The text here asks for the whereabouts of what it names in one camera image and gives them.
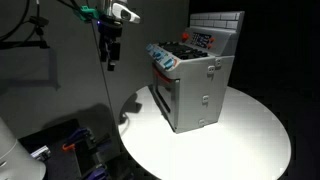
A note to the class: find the grey oven door with window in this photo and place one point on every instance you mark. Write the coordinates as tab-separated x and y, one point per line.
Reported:
165	96

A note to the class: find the white rounded robot base housing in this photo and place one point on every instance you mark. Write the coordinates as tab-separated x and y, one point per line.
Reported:
15	156

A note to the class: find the purple spring clamp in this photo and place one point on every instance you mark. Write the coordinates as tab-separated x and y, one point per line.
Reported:
97	173

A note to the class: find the red stove knob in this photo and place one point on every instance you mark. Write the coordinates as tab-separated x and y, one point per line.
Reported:
185	36

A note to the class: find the silver white wrist camera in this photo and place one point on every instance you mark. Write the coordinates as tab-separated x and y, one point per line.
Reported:
125	13

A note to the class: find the grey toy stove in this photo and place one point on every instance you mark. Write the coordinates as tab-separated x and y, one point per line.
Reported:
196	90

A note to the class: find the orange round stove button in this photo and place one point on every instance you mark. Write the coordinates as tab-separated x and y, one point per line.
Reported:
209	46
212	40

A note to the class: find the black equipment platform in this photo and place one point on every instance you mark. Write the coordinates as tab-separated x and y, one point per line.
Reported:
63	163

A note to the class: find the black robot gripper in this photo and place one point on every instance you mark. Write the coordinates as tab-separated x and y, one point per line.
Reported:
109	30

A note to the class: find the small silver metal piece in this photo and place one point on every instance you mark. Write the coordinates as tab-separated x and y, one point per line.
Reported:
40	154

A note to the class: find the purple clamp with orange tip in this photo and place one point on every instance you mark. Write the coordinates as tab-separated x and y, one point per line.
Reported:
80	136

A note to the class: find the blue stove knob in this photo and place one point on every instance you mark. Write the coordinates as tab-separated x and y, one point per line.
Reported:
149	48
169	63
159	55

